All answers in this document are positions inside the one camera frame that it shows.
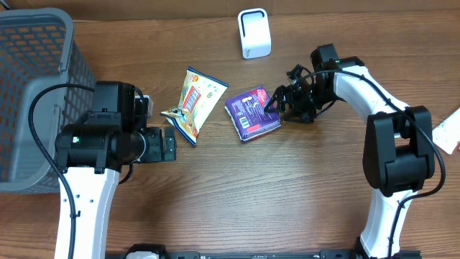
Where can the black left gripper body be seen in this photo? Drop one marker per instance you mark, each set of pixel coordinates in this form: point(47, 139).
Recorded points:
point(153, 139)

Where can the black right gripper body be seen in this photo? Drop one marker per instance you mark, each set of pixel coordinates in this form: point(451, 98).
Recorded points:
point(304, 98)

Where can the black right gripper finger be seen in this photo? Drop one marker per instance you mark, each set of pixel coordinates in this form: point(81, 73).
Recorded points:
point(278, 101)
point(295, 75)

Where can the red purple pad package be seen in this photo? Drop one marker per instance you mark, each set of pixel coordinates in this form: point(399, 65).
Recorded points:
point(248, 116)

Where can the yellow snack chip bag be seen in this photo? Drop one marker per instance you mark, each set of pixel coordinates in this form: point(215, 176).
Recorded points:
point(199, 95)

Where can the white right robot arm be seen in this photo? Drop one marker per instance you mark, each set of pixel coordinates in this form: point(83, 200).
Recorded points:
point(398, 151)

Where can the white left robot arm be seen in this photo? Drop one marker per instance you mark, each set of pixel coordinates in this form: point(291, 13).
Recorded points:
point(91, 157)

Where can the white barcode scanner stand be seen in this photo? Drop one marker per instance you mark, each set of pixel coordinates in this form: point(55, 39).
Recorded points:
point(254, 33)

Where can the white paper sheet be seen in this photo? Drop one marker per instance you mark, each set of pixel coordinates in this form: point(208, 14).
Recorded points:
point(446, 134)

